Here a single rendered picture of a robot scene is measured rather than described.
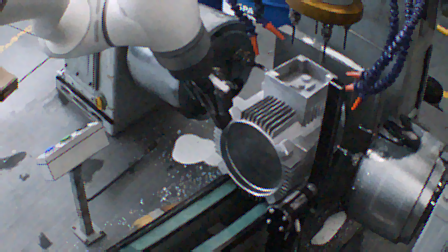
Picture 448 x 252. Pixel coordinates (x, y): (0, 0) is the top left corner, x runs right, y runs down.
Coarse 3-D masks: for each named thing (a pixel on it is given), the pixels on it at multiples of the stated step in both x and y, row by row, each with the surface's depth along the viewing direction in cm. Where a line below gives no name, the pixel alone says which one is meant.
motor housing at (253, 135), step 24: (240, 120) 111; (264, 120) 108; (288, 120) 109; (216, 144) 119; (240, 144) 122; (264, 144) 126; (336, 144) 120; (240, 168) 121; (264, 168) 123; (288, 168) 108; (264, 192) 116
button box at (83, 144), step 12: (84, 132) 105; (96, 132) 107; (60, 144) 104; (72, 144) 102; (84, 144) 105; (96, 144) 107; (108, 144) 109; (48, 156) 98; (60, 156) 100; (72, 156) 102; (84, 156) 104; (48, 168) 98; (60, 168) 100; (72, 168) 102; (48, 180) 102
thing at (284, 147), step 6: (234, 108) 113; (234, 114) 112; (288, 138) 107; (276, 144) 107; (282, 144) 106; (288, 144) 107; (282, 150) 107; (288, 150) 106; (282, 156) 107; (222, 162) 120; (222, 168) 121; (270, 198) 114; (276, 198) 114; (270, 204) 115
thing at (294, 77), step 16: (288, 64) 117; (304, 64) 119; (272, 80) 113; (288, 80) 117; (304, 80) 115; (320, 80) 119; (288, 96) 111; (304, 96) 108; (320, 96) 113; (304, 112) 110; (320, 112) 115
